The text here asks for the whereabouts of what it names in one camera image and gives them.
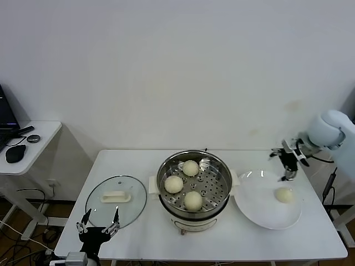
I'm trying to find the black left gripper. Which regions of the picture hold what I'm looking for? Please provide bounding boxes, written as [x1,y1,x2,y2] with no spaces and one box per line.
[76,205,120,257]

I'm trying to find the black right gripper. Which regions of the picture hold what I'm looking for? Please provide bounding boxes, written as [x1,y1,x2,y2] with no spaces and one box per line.
[267,148,299,183]

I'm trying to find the white steamed baozi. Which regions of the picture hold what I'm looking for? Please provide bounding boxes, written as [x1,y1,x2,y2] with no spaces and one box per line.
[164,175,184,194]
[274,187,294,204]
[182,160,200,177]
[184,191,203,211]

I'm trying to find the glass pot lid cream handle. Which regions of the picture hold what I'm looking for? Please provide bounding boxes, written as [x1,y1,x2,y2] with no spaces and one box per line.
[85,174,148,231]

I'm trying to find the stainless steel steamer pot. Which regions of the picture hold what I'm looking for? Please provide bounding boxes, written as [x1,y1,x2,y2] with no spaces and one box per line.
[149,149,241,219]

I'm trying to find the white round plate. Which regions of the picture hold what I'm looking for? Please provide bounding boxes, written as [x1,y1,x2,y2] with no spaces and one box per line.
[235,170,302,230]

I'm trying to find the cream electric cooker base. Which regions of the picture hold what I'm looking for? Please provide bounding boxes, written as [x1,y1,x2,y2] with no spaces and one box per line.
[162,193,231,236]

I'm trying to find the white side table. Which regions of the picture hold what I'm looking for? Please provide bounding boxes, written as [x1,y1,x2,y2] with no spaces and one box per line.
[0,120,63,241]

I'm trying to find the black computer mouse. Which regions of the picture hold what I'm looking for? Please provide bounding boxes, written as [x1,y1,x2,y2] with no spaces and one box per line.
[5,144,28,163]

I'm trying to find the black stick device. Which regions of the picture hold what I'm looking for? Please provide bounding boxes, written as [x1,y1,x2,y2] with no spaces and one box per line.
[16,125,36,137]

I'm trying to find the black laptop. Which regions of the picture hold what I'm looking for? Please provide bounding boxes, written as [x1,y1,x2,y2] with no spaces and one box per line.
[0,83,22,153]

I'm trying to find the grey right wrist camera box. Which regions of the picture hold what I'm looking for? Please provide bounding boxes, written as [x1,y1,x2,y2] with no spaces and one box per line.
[294,149,310,167]

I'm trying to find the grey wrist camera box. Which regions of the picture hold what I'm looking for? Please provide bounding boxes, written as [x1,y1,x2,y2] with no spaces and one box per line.
[294,149,310,167]
[66,251,88,266]

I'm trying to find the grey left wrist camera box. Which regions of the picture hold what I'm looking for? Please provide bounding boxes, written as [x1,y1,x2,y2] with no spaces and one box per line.
[66,251,88,266]

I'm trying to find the black cable with adapter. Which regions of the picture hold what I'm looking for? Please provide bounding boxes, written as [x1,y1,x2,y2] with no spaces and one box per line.
[323,166,338,206]

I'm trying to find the black floor cable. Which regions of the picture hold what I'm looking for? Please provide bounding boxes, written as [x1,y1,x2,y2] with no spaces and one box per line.
[16,188,49,222]

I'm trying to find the white floor cable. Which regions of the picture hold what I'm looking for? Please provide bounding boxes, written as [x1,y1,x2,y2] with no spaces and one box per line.
[0,220,55,253]

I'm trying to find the thin black desk cable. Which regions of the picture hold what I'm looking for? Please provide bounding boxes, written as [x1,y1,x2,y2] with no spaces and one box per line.
[4,135,28,147]

